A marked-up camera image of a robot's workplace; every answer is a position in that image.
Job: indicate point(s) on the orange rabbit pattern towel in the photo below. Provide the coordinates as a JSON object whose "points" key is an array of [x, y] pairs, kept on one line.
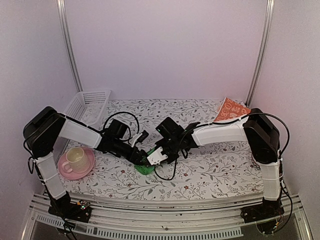
{"points": [[230, 109]]}

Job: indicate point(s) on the cream ribbed mug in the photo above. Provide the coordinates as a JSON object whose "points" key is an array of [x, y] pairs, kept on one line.
{"points": [[77, 161]]}

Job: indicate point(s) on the pink saucer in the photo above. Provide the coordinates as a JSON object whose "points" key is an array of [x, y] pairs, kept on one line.
{"points": [[74, 176]]}

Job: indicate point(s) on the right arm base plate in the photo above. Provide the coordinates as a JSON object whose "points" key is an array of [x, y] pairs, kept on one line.
{"points": [[261, 211]]}

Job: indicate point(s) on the aluminium front rail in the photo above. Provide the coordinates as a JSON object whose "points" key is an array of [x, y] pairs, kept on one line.
{"points": [[209, 219]]}

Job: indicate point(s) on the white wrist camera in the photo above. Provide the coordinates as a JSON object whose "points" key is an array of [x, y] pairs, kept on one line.
{"points": [[157, 156], [138, 138]]}

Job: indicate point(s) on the white plastic mesh basket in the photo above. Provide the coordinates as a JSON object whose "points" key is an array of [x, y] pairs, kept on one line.
{"points": [[89, 107]]}

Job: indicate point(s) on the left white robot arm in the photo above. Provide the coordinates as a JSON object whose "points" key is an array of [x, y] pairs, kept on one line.
{"points": [[42, 132]]}

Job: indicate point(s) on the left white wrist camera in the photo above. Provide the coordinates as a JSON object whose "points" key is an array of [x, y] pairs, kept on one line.
{"points": [[138, 138]]}

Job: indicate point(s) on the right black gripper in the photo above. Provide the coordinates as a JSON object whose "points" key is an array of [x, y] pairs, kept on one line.
{"points": [[171, 159]]}

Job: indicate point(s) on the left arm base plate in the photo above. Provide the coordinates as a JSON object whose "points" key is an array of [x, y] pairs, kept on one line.
{"points": [[70, 211]]}

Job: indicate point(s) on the right aluminium frame post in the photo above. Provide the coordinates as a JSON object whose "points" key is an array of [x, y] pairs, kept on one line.
{"points": [[270, 4]]}

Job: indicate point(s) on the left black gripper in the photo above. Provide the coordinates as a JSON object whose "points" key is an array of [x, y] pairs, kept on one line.
{"points": [[140, 156]]}

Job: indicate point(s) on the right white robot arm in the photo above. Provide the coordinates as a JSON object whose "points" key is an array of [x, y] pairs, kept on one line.
{"points": [[254, 128]]}

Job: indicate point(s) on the green microfiber towel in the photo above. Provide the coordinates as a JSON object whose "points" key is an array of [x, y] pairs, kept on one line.
{"points": [[145, 167]]}

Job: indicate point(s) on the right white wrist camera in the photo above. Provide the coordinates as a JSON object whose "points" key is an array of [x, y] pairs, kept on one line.
{"points": [[157, 156]]}

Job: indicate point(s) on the aluminium frame post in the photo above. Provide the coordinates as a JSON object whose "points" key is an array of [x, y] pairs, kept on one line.
{"points": [[62, 13], [270, 4]]}

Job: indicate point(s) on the left aluminium frame post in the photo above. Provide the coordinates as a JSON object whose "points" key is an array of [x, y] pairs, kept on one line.
{"points": [[62, 13]]}

